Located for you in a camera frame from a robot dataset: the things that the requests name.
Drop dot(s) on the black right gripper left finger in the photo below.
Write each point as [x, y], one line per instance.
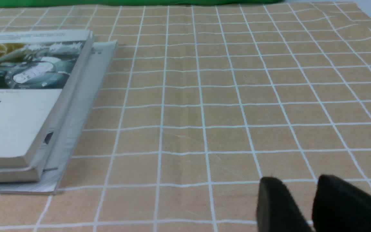
[277, 210]

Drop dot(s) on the middle white book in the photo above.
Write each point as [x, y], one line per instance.
[33, 173]

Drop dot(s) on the orange checkered tablecloth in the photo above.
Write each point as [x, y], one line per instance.
[201, 102]

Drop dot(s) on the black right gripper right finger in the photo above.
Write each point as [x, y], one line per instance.
[340, 207]

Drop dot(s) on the bottom thin white booklet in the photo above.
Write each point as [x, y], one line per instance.
[69, 132]

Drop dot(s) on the white self-driving textbook top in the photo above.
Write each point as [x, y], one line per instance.
[38, 71]

